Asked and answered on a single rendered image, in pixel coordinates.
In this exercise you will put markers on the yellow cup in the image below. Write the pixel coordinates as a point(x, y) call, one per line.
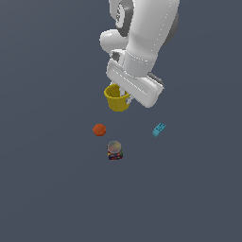
point(117, 102)

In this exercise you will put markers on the multicoloured can with grey lid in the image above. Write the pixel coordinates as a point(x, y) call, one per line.
point(114, 150)

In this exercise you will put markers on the orange ball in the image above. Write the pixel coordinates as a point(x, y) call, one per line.
point(99, 129)

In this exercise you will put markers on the light blue toy brick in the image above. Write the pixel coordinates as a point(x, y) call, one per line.
point(159, 129)

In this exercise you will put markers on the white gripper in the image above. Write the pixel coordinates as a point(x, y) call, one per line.
point(135, 85)

